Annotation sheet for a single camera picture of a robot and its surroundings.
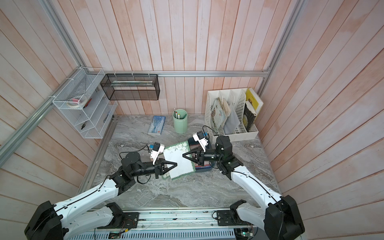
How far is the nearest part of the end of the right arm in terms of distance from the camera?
59cm

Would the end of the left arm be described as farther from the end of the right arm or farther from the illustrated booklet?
the illustrated booklet

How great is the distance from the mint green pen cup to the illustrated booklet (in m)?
0.20

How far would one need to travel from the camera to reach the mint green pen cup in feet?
3.38
